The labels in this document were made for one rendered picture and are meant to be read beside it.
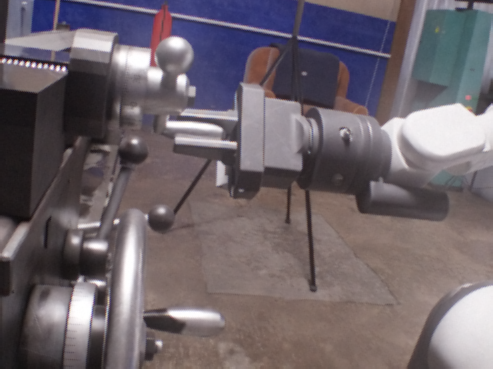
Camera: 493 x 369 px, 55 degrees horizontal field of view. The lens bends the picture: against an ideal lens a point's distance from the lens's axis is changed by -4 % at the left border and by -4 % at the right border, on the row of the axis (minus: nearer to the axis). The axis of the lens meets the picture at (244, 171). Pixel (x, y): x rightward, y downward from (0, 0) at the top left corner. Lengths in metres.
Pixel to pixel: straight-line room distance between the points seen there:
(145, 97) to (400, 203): 0.28
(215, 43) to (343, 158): 4.11
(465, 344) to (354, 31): 4.45
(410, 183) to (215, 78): 4.11
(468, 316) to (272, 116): 0.31
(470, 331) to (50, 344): 0.43
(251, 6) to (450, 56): 1.78
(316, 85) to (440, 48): 1.07
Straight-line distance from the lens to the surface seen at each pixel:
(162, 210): 0.70
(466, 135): 0.57
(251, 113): 0.49
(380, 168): 0.52
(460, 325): 0.61
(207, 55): 4.58
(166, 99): 0.42
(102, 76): 0.39
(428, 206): 0.55
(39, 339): 0.36
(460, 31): 4.47
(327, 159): 0.49
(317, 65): 4.29
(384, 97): 5.06
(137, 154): 0.55
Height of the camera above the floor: 0.92
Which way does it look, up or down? 15 degrees down
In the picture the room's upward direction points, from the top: 10 degrees clockwise
